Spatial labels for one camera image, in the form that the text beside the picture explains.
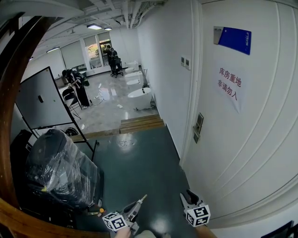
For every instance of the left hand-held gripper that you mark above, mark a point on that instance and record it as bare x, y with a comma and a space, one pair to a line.
115, 222

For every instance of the curved wooden handrail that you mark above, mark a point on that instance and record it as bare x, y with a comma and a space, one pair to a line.
11, 93

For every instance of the person's right forearm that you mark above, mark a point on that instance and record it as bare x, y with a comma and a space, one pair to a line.
206, 232

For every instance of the white paper notice red print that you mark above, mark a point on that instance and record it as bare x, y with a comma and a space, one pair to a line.
230, 88

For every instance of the white door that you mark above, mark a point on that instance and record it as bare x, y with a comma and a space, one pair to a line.
256, 151

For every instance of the wooden step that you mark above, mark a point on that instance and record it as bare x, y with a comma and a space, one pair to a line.
142, 124

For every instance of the white ceiling pipes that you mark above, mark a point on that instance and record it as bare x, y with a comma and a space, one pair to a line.
144, 12

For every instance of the black office chair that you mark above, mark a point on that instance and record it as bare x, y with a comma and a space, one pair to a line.
117, 68

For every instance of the white oval bathtub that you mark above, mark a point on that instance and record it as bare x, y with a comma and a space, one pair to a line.
139, 97

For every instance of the small white floor box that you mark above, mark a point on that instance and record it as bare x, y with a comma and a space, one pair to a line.
119, 106

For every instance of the person's light trousers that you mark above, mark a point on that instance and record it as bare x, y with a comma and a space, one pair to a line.
145, 234

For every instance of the blue door sign plate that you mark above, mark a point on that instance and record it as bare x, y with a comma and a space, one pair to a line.
235, 40

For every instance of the black folding chair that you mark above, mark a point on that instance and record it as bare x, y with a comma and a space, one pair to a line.
71, 100

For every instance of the person's left forearm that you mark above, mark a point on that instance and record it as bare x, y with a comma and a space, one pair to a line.
121, 233

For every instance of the white wall control panel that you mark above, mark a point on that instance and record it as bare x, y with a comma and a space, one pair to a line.
187, 64
183, 61

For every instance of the ceiling light panel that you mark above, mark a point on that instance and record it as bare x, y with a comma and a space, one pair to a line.
53, 49
94, 26
108, 28

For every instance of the window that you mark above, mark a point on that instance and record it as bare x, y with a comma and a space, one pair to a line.
96, 52

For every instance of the plastic-wrapped black equipment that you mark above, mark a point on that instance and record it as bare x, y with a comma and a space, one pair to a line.
60, 169

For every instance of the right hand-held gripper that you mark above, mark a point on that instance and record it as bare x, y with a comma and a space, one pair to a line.
198, 215

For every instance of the black mounted display screen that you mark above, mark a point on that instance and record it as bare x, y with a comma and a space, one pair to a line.
280, 230

